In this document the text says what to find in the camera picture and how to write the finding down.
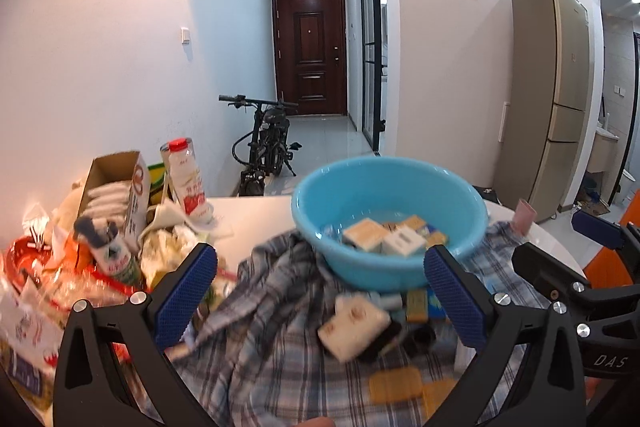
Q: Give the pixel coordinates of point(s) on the tan book box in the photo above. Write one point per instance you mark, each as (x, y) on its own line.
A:
(414, 223)

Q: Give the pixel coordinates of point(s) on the dark red entrance door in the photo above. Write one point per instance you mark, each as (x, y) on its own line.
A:
(309, 45)

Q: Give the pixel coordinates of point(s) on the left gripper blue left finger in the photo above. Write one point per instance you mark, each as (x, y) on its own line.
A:
(89, 386)

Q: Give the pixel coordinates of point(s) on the black folding electric bike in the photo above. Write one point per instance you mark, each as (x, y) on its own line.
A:
(265, 150)

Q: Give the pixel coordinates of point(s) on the black framed glass door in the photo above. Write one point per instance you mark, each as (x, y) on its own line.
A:
(372, 36)

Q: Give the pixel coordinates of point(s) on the orange chair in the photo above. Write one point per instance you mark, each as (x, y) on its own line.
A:
(606, 270)

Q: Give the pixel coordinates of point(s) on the red cap yogurt bottle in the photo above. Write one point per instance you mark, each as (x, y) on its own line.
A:
(187, 182)

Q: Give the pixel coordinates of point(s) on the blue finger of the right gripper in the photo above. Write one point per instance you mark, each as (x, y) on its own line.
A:
(557, 282)
(623, 240)

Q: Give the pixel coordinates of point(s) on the dark cap small bottle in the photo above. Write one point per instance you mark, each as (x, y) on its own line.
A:
(109, 249)

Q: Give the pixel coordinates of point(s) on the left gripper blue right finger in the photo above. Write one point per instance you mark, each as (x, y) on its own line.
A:
(549, 388)

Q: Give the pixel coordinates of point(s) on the pretzel snack cardboard box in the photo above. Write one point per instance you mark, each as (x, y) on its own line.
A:
(118, 189)

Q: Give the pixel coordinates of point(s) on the gold blue cigarette pack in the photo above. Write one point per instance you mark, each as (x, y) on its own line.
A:
(435, 238)

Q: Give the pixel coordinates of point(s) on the gold tall refrigerator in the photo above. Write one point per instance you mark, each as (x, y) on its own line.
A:
(548, 102)

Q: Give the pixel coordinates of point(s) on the plaid blue grey cloth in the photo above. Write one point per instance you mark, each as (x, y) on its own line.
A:
(258, 361)

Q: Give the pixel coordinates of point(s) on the white wall switch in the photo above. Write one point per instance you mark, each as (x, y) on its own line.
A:
(185, 35)

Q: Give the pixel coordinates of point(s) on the tan square box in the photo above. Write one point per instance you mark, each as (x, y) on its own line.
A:
(365, 235)

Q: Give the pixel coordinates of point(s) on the person's right hand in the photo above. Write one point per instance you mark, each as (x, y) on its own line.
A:
(317, 422)

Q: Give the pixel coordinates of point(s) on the pink cup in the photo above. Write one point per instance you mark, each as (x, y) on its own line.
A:
(523, 218)

